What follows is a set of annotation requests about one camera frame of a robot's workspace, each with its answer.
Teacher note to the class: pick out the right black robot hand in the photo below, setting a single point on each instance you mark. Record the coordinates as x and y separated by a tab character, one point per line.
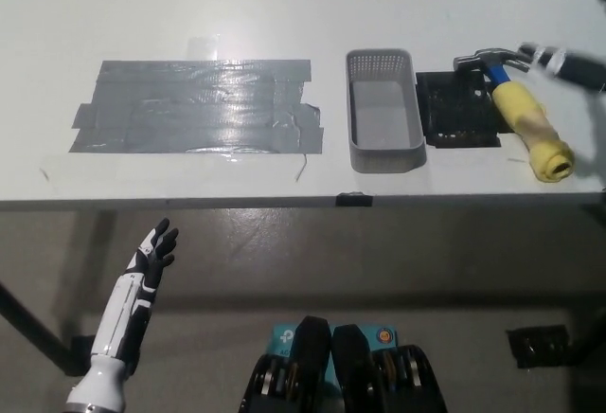
575	69

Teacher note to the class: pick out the grey plastic basket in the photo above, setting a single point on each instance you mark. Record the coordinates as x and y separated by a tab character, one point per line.
384	114

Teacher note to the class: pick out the teal cardboard box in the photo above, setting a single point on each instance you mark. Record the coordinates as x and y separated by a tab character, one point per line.
283	337

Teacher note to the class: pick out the black table leg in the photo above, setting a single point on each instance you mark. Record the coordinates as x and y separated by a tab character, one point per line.
587	351
33	328

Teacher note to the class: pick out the grey duct tape patch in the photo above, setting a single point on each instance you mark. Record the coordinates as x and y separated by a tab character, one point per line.
189	105

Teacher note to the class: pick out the black tape pad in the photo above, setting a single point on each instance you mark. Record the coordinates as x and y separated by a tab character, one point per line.
454	110

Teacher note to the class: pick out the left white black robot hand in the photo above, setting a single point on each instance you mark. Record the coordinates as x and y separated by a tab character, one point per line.
130	299

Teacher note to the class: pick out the black robot torso blocks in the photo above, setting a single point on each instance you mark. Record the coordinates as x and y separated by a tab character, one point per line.
350	365

